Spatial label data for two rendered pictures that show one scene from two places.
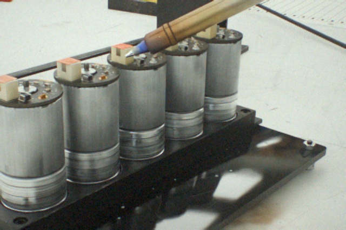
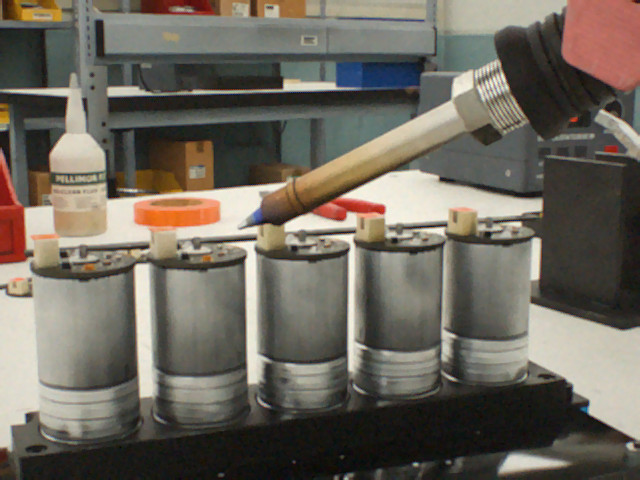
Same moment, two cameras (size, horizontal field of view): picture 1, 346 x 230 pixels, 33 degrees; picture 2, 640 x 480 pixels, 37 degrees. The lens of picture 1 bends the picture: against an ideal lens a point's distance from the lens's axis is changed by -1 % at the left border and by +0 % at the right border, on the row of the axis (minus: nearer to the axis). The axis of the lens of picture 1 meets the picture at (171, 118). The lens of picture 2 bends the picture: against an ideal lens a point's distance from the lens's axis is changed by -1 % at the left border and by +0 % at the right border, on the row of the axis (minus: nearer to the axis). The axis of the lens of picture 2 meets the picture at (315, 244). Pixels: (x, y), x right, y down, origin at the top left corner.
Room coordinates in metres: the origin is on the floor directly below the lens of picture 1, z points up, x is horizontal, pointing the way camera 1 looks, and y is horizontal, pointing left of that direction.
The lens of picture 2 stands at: (0.02, -0.11, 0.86)
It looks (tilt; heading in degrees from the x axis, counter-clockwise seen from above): 11 degrees down; 29
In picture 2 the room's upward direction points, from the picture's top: straight up
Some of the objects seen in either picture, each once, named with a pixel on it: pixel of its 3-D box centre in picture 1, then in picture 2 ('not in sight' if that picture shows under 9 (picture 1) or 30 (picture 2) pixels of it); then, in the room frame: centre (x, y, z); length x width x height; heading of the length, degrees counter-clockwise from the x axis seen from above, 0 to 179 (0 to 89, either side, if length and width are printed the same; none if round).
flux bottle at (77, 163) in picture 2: not in sight; (77, 153); (0.48, 0.32, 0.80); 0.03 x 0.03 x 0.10
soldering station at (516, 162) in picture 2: not in sight; (521, 130); (0.84, 0.14, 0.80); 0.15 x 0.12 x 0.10; 56
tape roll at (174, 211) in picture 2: not in sight; (177, 211); (0.55, 0.29, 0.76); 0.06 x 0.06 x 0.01
